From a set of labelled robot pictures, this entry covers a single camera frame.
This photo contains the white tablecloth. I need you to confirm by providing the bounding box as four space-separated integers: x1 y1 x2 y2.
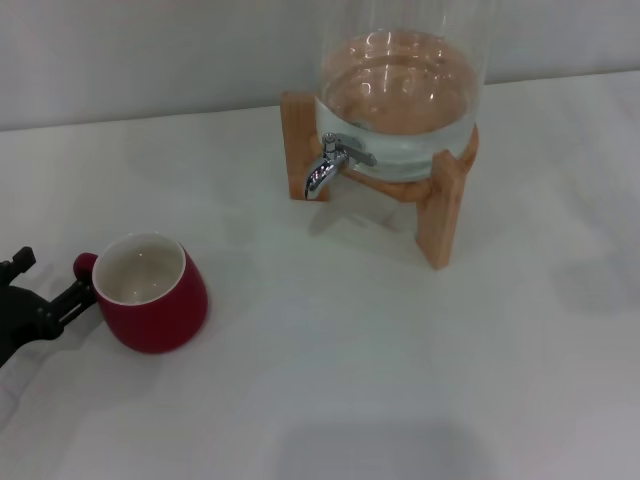
0 79 640 480

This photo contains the wooden dispenser stand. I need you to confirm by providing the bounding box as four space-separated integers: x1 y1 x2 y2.
279 89 481 272

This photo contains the chrome faucet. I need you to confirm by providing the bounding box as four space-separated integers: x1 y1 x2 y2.
303 131 378 201

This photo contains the glass water dispenser jar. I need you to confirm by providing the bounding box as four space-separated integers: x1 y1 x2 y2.
313 0 494 182

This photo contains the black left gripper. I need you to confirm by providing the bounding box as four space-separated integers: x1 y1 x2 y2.
0 245 97 369

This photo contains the red ceramic cup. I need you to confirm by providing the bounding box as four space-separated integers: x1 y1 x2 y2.
73 230 210 355

